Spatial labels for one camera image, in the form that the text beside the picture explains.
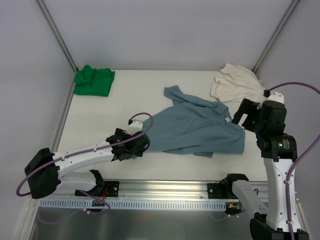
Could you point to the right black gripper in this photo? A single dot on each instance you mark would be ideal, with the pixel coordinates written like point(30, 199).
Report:
point(244, 110)

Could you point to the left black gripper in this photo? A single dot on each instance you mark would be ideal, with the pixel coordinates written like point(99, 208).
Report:
point(141, 145)

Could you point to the blue-grey t-shirt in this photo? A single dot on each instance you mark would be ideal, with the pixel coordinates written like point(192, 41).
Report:
point(193, 125)

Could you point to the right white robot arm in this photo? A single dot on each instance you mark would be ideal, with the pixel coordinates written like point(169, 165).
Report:
point(278, 220)

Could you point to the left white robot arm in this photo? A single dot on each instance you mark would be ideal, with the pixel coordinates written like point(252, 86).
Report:
point(58, 172)

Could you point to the cream white t-shirt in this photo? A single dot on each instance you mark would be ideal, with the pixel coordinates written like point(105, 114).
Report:
point(235, 83)

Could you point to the green folded t-shirt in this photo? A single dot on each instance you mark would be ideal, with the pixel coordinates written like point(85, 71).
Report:
point(93, 82)

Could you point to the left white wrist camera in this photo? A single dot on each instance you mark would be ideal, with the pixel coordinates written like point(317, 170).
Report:
point(134, 124)

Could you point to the aluminium mounting rail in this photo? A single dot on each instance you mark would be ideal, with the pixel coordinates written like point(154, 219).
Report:
point(160, 187)

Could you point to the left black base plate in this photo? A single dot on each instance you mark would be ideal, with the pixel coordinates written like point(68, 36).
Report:
point(110, 188)

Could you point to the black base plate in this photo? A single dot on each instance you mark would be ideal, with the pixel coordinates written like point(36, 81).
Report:
point(220, 191)
point(110, 188)

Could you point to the white slotted cable duct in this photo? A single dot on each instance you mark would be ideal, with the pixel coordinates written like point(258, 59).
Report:
point(129, 204)

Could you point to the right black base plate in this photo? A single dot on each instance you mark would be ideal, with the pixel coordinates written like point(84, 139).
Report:
point(220, 191)

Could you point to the right aluminium frame post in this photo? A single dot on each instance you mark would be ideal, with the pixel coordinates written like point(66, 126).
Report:
point(276, 34)

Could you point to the aluminium frame post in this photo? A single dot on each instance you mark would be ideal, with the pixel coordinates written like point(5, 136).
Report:
point(276, 34)
point(56, 33)

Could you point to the left aluminium frame post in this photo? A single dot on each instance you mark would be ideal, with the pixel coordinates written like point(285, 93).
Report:
point(56, 33)

